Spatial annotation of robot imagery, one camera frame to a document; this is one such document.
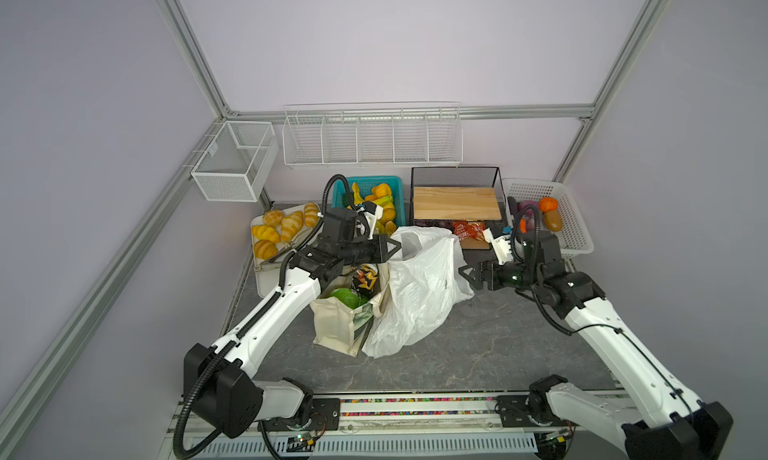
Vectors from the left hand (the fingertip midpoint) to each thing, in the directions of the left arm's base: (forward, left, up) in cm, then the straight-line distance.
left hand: (401, 250), depth 73 cm
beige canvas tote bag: (-13, +17, -15) cm, 26 cm away
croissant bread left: (+28, +48, -24) cm, 61 cm away
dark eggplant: (+34, -46, -24) cm, 62 cm away
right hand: (-4, -17, -4) cm, 18 cm away
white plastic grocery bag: (-11, -5, +1) cm, 12 cm away
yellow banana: (+34, +3, -18) cm, 39 cm away
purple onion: (+31, -51, -23) cm, 64 cm away
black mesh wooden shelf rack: (+28, -25, -13) cm, 40 cm away
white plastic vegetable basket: (+18, -62, -22) cm, 69 cm away
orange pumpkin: (+32, -58, -21) cm, 70 cm away
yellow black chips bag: (-2, +10, -11) cm, 15 cm away
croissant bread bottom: (+20, +45, -23) cm, 55 cm away
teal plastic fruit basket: (+48, +11, -21) cm, 53 cm away
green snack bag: (-6, +14, -12) cm, 20 cm away
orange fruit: (+40, +5, -18) cm, 44 cm away
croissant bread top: (+35, +46, -24) cm, 62 cm away
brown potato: (+25, -58, -23) cm, 67 cm away
